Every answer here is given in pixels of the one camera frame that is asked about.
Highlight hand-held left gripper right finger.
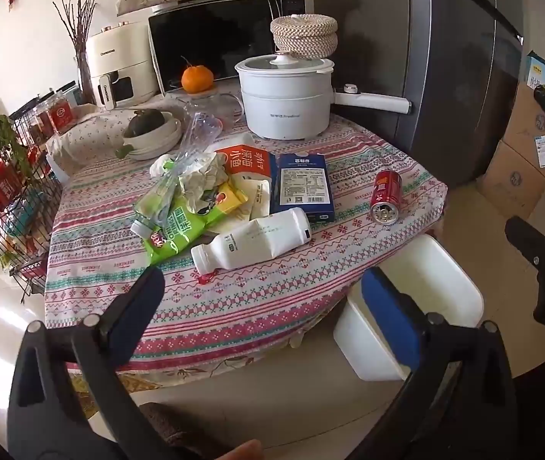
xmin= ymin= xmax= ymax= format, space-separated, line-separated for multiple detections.
xmin=349 ymin=267 xmax=522 ymax=460

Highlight white tissue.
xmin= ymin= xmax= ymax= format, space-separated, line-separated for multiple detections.
xmin=150 ymin=153 xmax=229 ymax=203

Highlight brown fuzzy slipper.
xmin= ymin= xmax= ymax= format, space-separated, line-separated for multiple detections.
xmin=138 ymin=402 xmax=235 ymax=460

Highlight white bowl with avocado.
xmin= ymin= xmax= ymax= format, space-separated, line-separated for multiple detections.
xmin=115 ymin=108 xmax=189 ymax=161

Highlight dry twigs in vase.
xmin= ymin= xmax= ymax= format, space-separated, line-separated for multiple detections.
xmin=52 ymin=0 xmax=108 ymax=106

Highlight yellow snack packet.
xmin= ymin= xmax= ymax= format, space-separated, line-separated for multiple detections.
xmin=212 ymin=181 xmax=250 ymax=217

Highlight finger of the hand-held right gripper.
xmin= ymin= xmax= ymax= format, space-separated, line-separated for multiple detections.
xmin=504 ymin=217 xmax=545 ymax=269

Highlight large orange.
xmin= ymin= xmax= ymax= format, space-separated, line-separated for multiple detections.
xmin=181 ymin=60 xmax=214 ymax=93

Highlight jar with red label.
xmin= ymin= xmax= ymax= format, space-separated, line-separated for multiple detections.
xmin=33 ymin=95 xmax=80 ymax=136

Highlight white electric cooking pot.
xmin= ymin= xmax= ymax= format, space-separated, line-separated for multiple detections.
xmin=235 ymin=53 xmax=412 ymax=141

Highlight black wire rack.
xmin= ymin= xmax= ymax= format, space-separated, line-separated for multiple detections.
xmin=0 ymin=84 xmax=86 ymax=304

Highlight brown cardboard box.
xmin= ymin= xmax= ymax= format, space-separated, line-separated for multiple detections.
xmin=502 ymin=74 xmax=545 ymax=184
xmin=476 ymin=141 xmax=545 ymax=221

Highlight clear plastic bottle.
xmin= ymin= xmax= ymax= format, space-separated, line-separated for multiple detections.
xmin=131 ymin=111 xmax=227 ymax=238

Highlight black door microwave oven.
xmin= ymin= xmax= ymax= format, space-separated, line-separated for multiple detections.
xmin=148 ymin=0 xmax=316 ymax=97

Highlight gold floral under cloth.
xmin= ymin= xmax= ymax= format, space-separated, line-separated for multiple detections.
xmin=69 ymin=366 xmax=216 ymax=420

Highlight blue carton box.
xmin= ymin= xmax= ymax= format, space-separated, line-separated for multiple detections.
xmin=269 ymin=152 xmax=335 ymax=223

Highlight green snack bag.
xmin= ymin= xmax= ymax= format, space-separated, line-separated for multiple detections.
xmin=133 ymin=160 xmax=237 ymax=266

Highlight orange and white carton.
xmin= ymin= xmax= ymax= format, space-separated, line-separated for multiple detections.
xmin=215 ymin=145 xmax=273 ymax=217

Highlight striped patterned tablecloth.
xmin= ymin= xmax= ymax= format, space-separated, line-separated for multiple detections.
xmin=43 ymin=77 xmax=448 ymax=389

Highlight woven rattan trivets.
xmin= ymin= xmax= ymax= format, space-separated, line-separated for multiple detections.
xmin=270 ymin=15 xmax=339 ymax=56

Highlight grey refrigerator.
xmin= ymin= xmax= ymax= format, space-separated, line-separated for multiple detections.
xmin=311 ymin=0 xmax=527 ymax=187

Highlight dark green avocado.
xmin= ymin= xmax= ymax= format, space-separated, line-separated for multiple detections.
xmin=126 ymin=109 xmax=169 ymax=139

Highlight person's leg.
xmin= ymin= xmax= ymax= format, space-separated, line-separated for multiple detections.
xmin=200 ymin=439 xmax=264 ymax=460

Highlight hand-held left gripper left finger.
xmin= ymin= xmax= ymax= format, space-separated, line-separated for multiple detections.
xmin=7 ymin=266 xmax=165 ymax=460

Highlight floral padded cloth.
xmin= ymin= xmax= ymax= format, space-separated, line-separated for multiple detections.
xmin=47 ymin=104 xmax=191 ymax=183

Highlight red drink can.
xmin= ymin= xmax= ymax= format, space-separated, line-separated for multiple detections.
xmin=370 ymin=170 xmax=403 ymax=226

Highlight white plastic bin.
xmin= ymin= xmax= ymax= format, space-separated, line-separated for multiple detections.
xmin=333 ymin=234 xmax=484 ymax=383

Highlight white plastic milk bottle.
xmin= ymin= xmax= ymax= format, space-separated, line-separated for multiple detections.
xmin=190 ymin=207 xmax=312 ymax=274

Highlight cream air fryer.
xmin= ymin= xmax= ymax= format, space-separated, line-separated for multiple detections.
xmin=85 ymin=21 xmax=158 ymax=108

